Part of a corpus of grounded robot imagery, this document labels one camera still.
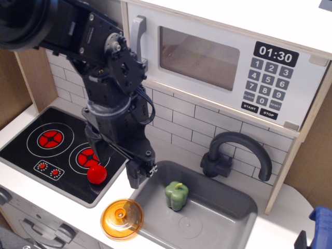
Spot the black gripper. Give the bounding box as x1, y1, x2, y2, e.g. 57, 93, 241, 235
81, 104, 157, 189

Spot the white toy microwave door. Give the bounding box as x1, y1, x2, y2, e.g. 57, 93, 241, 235
128, 3, 329, 130

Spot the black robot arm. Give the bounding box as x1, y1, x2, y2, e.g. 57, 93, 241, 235
1, 1, 157, 189

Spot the red toy tomato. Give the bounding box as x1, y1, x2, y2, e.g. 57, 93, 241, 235
87, 165, 107, 185

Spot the orange transparent pot lid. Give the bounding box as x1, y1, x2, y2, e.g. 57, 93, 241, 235
100, 199, 144, 241

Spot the black toy stove top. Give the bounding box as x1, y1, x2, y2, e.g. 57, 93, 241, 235
1, 107, 125, 208

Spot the green toy bell pepper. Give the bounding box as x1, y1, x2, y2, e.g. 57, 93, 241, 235
165, 181, 189, 211

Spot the grey toy sink basin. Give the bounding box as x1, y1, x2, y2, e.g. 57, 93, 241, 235
130, 161, 257, 248

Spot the dark grey toy faucet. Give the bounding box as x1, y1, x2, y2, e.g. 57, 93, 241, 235
200, 131, 272, 182

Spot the grey toy oven front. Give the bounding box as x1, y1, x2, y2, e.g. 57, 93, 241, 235
1, 186, 103, 248

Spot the wooden toy kitchen cabinet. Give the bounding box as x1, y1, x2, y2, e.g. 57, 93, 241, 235
120, 1, 331, 213

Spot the black object at bottom edge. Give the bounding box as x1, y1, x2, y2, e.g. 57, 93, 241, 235
294, 230, 308, 249

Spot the blue plastic object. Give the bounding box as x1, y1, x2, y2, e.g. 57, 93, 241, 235
309, 206, 331, 249

